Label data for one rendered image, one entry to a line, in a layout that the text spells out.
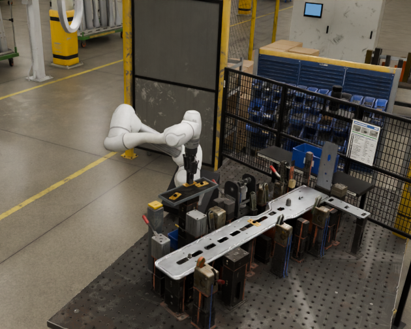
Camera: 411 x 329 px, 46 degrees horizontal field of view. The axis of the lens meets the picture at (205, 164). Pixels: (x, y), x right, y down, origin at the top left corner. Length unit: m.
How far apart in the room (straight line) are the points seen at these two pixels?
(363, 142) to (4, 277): 2.94
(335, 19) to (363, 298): 7.26
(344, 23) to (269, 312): 7.50
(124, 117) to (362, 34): 7.07
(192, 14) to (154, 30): 0.51
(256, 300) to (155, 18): 3.51
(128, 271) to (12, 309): 1.23
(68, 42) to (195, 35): 5.41
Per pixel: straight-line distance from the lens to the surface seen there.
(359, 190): 3.46
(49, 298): 3.99
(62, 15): 0.58
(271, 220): 2.99
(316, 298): 2.94
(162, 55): 5.50
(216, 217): 2.86
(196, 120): 2.69
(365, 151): 3.56
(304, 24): 9.83
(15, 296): 4.07
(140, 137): 2.91
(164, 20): 5.42
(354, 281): 3.14
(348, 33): 9.67
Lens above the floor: 2.53
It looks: 25 degrees down
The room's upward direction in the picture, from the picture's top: 3 degrees clockwise
